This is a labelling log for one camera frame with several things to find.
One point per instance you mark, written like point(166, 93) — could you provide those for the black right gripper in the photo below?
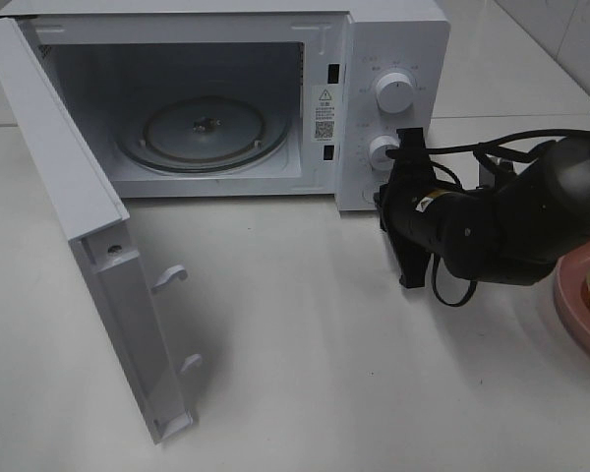
point(413, 208)

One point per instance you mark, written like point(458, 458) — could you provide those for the round white door button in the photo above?
point(368, 193)

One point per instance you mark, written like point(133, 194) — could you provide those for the pink round plate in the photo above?
point(571, 294)

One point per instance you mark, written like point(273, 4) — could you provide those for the white microwave door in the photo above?
point(74, 236)

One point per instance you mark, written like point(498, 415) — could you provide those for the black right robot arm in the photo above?
point(512, 232)

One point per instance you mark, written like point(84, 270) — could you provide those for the white upper microwave knob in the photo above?
point(394, 92)

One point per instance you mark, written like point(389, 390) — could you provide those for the glass microwave turntable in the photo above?
point(204, 134)

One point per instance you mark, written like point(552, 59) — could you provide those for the white microwave oven body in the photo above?
point(166, 99)

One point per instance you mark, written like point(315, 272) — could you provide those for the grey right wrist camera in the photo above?
point(495, 172)

